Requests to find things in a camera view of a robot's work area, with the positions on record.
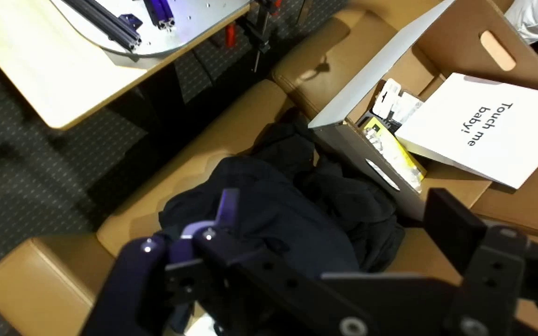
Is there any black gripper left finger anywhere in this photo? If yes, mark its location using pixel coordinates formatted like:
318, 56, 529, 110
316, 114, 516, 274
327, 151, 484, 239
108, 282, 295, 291
86, 185, 374, 336

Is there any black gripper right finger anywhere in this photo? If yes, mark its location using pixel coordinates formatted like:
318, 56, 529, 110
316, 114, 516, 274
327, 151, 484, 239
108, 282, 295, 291
422, 187, 538, 336

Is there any white paper bag with text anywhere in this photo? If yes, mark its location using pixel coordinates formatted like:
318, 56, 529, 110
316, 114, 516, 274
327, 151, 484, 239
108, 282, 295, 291
396, 73, 538, 192

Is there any black jersey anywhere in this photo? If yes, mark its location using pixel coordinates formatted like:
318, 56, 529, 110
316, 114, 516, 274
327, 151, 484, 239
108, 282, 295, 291
155, 119, 407, 284

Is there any yellow package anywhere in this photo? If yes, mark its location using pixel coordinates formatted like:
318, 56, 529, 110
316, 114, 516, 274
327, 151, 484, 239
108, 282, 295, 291
359, 114, 428, 194

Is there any white barcode hang tag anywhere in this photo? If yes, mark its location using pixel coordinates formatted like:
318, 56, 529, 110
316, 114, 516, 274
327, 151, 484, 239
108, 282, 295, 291
370, 76, 424, 127

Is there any light wooden table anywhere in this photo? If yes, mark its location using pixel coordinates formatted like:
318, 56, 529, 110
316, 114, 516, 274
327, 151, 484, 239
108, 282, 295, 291
0, 0, 254, 132

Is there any long black aluminium extrusion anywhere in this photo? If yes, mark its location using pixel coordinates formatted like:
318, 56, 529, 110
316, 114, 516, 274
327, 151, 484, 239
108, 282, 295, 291
62, 0, 144, 52

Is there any short aluminium extrusion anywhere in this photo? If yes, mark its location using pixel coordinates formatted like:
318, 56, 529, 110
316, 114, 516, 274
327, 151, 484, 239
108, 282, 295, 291
142, 0, 177, 32

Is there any round grey metal plate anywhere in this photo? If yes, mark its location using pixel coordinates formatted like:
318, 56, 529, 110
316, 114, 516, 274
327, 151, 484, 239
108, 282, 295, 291
50, 0, 252, 58

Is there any red handled clamp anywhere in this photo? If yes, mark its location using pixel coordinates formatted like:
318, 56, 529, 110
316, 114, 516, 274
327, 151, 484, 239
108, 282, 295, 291
222, 22, 241, 50

